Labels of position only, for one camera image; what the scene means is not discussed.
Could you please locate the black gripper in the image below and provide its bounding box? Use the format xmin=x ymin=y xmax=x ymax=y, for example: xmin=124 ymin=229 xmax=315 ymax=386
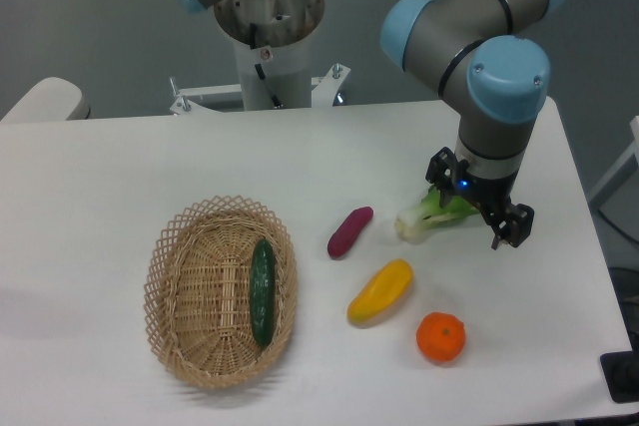
xmin=425 ymin=147 xmax=535 ymax=250

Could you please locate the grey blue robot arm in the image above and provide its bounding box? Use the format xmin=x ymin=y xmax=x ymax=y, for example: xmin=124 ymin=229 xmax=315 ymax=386
xmin=178 ymin=0 xmax=565 ymax=246

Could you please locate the green cucumber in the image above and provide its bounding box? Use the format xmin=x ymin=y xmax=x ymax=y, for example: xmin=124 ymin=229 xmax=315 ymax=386
xmin=249 ymin=238 xmax=277 ymax=347

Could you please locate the woven wicker basket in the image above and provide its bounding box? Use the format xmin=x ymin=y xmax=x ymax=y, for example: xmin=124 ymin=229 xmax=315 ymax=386
xmin=144 ymin=197 xmax=298 ymax=389

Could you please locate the green white bok choy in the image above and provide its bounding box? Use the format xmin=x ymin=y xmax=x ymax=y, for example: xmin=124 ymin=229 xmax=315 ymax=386
xmin=394 ymin=187 xmax=479 ymax=242

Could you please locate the yellow mango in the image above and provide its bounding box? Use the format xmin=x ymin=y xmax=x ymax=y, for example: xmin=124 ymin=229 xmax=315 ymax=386
xmin=346 ymin=258 xmax=413 ymax=326

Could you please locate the purple sweet potato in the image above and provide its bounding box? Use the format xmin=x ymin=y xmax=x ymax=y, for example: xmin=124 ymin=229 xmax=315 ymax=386
xmin=326 ymin=207 xmax=374 ymax=259

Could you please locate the orange tangerine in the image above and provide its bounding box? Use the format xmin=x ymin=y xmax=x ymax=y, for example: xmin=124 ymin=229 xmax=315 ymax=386
xmin=415 ymin=312 xmax=466 ymax=363

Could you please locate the white furniture at right edge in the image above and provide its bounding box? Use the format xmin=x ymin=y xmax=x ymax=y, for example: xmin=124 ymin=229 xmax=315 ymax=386
xmin=586 ymin=117 xmax=638 ymax=212

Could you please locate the black device at table edge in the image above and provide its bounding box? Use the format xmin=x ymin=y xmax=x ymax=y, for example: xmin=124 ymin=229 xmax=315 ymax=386
xmin=600 ymin=351 xmax=638 ymax=404

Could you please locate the white chair armrest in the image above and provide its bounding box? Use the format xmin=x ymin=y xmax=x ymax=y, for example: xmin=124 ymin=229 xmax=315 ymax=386
xmin=1 ymin=77 xmax=91 ymax=125

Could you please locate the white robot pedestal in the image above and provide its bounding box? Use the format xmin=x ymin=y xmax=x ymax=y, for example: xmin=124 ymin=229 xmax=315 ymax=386
xmin=170 ymin=0 xmax=350 ymax=115

